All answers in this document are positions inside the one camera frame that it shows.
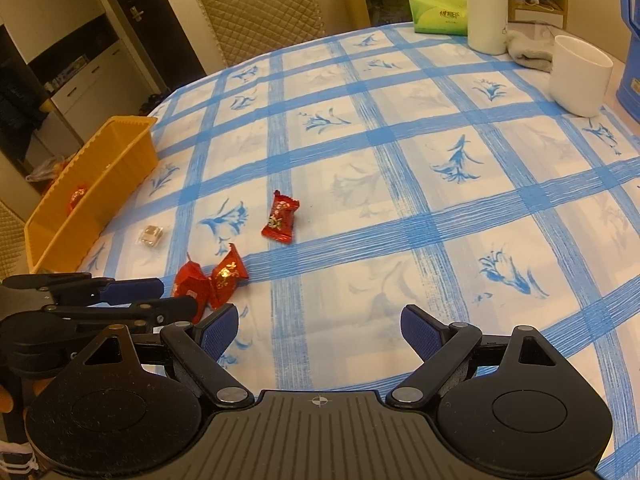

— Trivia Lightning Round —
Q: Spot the grey cloth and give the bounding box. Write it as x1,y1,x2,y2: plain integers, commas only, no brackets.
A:
506,30,556,72

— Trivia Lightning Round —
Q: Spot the dark wooden door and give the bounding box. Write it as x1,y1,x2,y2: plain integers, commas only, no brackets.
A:
97,0,208,106

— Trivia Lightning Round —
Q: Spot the white thermos bottle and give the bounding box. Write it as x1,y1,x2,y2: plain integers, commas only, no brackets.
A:
465,0,510,55

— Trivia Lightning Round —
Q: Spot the orange plastic tray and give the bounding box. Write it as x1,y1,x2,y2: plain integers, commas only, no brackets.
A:
24,115,160,273

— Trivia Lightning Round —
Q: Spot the beige quilted chair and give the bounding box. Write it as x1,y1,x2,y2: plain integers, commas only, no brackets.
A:
196,0,326,68
0,200,28,278

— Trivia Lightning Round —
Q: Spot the blue thermos jug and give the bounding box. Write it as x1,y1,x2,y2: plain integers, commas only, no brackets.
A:
616,0,640,126

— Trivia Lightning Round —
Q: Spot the white cabinet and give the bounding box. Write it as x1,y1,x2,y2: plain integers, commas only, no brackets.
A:
0,0,151,161

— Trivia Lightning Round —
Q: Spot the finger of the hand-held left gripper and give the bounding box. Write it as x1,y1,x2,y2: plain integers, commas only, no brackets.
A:
0,272,166,306
10,295,198,335

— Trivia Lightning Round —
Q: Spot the white cup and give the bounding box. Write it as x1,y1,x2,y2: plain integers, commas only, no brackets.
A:
549,35,614,118

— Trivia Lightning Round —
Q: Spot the blue checked tablecloth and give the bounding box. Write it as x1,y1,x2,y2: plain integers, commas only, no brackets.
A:
75,22,640,480

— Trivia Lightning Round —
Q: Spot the white plastic bag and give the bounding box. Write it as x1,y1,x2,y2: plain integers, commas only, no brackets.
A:
25,156,68,183

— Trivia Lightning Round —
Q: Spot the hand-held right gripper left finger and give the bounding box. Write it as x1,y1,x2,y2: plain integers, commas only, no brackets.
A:
82,302,256,411

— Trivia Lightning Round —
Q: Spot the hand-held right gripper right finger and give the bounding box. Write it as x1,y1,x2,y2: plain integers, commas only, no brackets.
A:
386,304,561,408

